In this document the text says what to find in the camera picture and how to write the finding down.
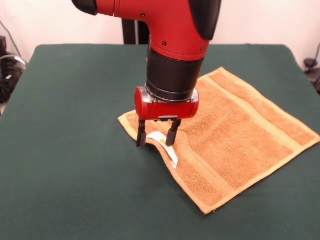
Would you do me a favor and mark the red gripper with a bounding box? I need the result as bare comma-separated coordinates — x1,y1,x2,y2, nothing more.
134,86,200,149

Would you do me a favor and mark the yellow terry towel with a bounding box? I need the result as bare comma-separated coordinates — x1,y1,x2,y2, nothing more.
117,66,320,215

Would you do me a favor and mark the dark green table cloth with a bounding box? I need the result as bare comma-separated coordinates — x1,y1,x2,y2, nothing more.
0,44,320,240

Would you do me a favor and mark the black floor stand base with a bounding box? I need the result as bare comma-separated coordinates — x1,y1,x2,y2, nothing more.
303,57,320,95

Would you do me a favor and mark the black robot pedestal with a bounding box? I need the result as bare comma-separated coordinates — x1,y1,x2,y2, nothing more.
121,18,151,45

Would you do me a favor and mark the black equipment with cables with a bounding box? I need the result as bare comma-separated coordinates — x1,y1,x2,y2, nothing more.
0,34,27,104

